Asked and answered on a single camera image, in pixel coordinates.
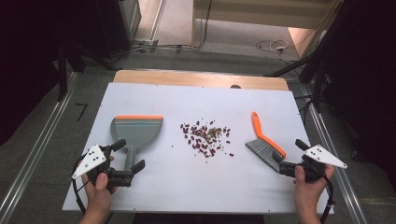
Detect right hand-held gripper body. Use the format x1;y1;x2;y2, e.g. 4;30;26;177
278;144;348;184

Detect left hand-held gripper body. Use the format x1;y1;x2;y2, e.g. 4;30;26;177
71;144;135;194

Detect orange brush with grey bristles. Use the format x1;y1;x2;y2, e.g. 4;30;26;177
245;111;288;174

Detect grey dustpan with orange edge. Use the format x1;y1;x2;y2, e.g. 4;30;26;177
109;115;164;175

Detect pile of red beans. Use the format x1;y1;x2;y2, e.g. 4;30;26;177
170;119;235;160

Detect person's left hand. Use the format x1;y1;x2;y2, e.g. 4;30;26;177
80;155;116;217

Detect person's right hand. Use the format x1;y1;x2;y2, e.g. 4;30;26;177
292;163;337;217

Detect black metal stand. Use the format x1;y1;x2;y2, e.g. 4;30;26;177
263;0;356;114
56;41;120;103

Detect wooden table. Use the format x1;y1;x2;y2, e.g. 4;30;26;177
112;69;290;92

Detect grey power strip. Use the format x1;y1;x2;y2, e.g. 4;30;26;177
133;38;161;53

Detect black cabinet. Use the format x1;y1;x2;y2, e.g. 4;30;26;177
92;0;143;61

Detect beige wooden furniture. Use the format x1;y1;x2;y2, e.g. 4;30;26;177
190;0;344;49

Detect aluminium floor rail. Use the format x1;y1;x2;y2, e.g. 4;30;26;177
0;71;79;224
299;83;369;224

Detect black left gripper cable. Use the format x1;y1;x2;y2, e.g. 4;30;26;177
71;154;95;217

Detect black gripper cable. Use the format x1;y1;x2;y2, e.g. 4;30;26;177
319;172;336;224
71;154;95;217

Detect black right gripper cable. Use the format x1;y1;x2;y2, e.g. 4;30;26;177
319;172;336;224

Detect white floor cable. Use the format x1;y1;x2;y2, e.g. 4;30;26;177
255;38;291;56

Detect black floor cables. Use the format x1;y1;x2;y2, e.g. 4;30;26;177
122;0;214;54

